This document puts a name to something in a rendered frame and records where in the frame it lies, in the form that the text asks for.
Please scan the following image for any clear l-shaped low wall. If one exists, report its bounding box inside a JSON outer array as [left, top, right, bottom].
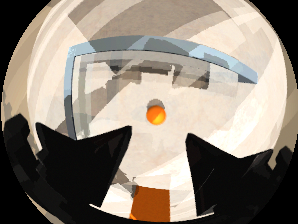
[[72, 49, 254, 140]]

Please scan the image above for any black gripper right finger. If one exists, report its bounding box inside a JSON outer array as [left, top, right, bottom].
[[185, 132, 274, 217]]

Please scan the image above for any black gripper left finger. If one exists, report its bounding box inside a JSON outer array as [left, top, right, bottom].
[[35, 123, 132, 208]]

